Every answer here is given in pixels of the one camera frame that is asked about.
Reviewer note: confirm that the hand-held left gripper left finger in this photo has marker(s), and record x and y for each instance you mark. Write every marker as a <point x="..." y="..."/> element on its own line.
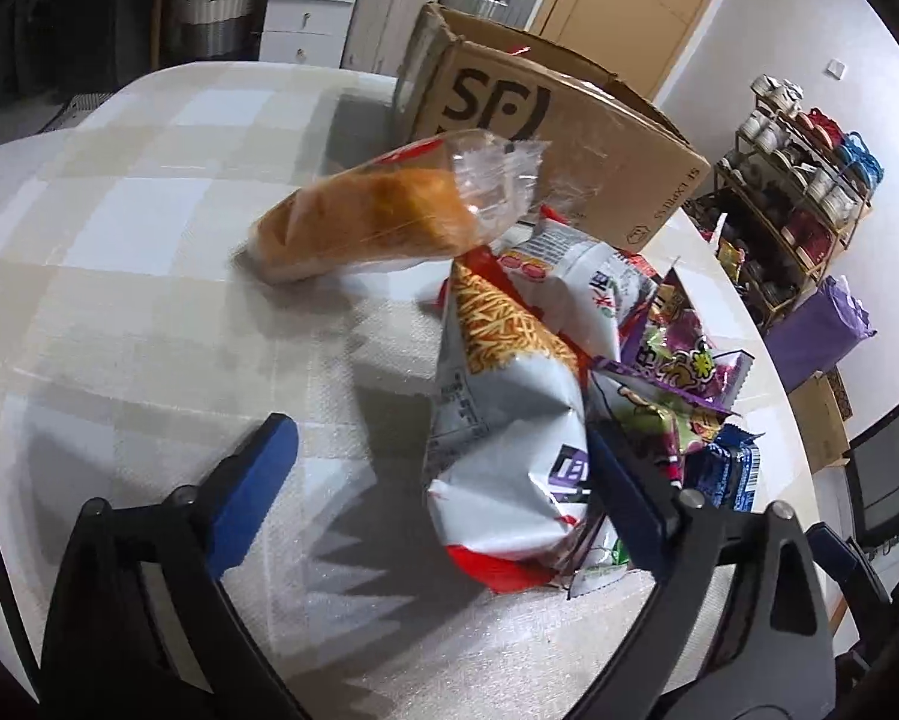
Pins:
<point x="258" y="480"/>

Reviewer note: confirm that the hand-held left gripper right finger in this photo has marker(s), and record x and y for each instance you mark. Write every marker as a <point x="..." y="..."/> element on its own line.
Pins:
<point x="629" y="502"/>

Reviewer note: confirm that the purple green snack packet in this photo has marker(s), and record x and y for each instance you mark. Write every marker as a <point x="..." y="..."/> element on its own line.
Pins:
<point x="644" y="420"/>

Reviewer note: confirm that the large white noodle snack bag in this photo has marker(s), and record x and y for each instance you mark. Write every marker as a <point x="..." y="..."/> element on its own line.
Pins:
<point x="502" y="427"/>

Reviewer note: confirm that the white red snack bag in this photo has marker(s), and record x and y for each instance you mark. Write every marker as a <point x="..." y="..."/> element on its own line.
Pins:
<point x="577" y="270"/>

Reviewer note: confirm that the bread loaf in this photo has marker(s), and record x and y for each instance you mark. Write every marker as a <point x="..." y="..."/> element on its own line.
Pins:
<point x="374" y="217"/>

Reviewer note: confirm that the brown cardboard box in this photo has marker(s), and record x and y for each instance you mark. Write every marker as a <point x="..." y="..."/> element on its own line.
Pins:
<point x="569" y="142"/>

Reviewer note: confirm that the blue snack packet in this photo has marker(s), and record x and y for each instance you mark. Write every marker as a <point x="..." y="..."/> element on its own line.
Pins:
<point x="726" y="465"/>

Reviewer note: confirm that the small cardboard box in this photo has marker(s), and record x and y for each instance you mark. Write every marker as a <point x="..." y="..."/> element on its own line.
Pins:
<point x="820" y="420"/>

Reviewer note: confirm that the dark chair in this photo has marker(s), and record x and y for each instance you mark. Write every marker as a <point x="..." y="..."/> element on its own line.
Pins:
<point x="861" y="577"/>

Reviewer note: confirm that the purple bag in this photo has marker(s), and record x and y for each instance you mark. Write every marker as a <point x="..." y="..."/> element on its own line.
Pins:
<point x="820" y="330"/>

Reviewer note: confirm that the black monitor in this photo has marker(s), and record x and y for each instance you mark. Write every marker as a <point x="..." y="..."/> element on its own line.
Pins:
<point x="891" y="465"/>

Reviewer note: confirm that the wooden shoe rack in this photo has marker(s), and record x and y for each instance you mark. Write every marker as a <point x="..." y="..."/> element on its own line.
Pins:
<point x="801" y="187"/>

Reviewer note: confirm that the black white patterned rug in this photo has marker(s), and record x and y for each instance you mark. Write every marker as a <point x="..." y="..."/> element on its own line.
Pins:
<point x="78" y="111"/>

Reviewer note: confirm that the woven laundry basket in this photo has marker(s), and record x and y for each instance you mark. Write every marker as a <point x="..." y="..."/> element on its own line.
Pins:
<point x="213" y="19"/>

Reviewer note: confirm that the beige suitcase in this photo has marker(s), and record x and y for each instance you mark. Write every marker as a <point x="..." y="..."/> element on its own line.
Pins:
<point x="400" y="0"/>

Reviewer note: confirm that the wooden door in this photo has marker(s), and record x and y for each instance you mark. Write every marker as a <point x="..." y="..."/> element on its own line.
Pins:
<point x="629" y="0"/>

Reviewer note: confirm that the wall switch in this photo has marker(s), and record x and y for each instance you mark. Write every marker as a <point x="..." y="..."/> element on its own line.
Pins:
<point x="837" y="68"/>

